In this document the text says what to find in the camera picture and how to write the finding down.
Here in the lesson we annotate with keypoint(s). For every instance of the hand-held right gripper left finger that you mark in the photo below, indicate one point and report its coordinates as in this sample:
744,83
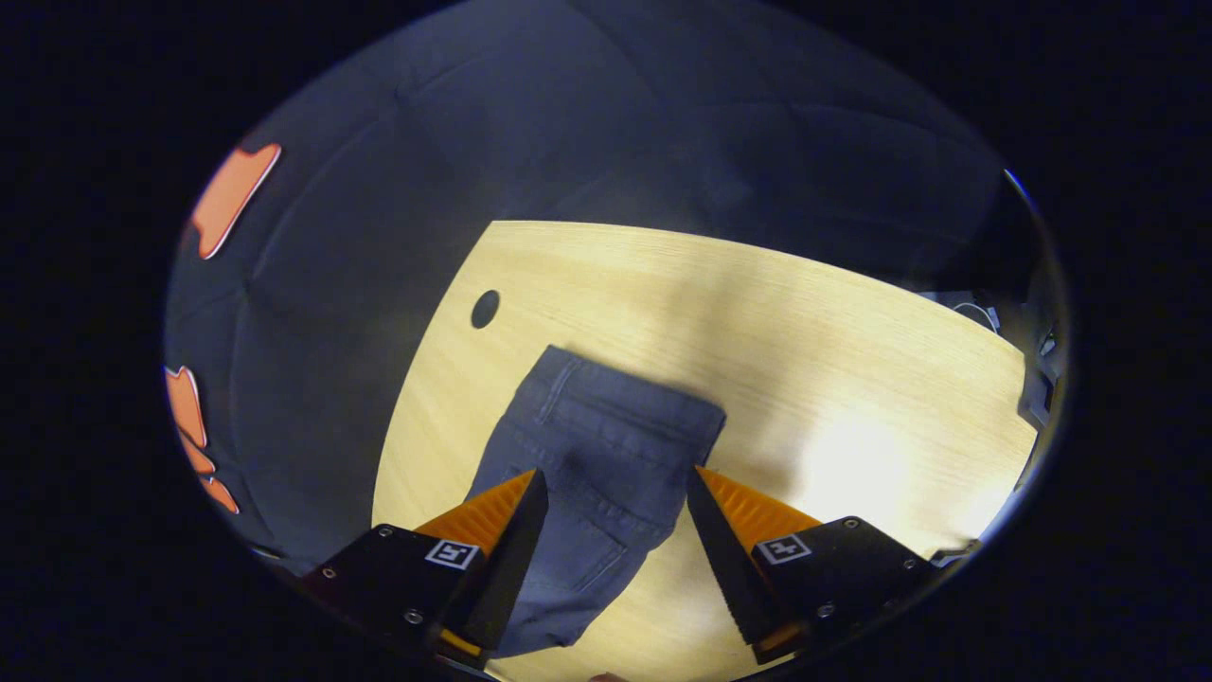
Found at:
516,549

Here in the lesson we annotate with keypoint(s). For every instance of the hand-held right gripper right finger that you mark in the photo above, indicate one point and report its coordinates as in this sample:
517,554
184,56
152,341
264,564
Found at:
724,559

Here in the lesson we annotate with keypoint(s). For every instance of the dark blue jeans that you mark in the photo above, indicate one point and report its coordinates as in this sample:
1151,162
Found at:
606,445

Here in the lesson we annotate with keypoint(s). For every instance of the dark grey equipment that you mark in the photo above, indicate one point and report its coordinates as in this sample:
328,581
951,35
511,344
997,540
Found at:
1037,398

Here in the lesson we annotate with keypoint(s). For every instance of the black backdrop cloth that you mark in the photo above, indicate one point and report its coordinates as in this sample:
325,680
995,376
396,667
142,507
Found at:
379,189

